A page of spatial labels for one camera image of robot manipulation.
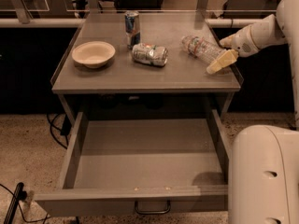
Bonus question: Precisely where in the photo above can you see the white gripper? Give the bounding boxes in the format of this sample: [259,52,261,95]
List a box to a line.
[206,25,260,75]

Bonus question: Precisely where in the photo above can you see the clear plastic water bottle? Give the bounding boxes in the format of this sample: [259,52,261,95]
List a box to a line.
[181,35,225,65]

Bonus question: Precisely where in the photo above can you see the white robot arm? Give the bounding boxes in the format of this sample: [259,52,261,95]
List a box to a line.
[221,0,299,224]

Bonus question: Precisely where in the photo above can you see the grey metal cabinet counter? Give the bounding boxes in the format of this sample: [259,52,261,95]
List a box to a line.
[52,11,241,120]

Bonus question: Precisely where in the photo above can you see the open grey top drawer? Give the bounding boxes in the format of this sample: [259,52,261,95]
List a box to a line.
[35,111,229,217]

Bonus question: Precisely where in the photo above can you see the crushed silver can lying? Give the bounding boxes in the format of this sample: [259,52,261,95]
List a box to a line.
[132,43,168,67]

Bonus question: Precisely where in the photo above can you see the upright blue silver can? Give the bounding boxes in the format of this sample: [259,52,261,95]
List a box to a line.
[124,10,141,49]

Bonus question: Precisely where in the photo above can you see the beige paper bowl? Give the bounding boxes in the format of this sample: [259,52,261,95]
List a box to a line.
[72,41,116,69]

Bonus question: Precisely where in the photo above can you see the black metal drawer handle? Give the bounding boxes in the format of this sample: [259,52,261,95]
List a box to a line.
[135,201,171,215]

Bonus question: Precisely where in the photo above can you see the black floor cables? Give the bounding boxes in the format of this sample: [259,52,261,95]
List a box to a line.
[46,112,72,150]

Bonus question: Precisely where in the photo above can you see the black bar with cable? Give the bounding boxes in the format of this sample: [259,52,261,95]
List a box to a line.
[0,182,50,224]

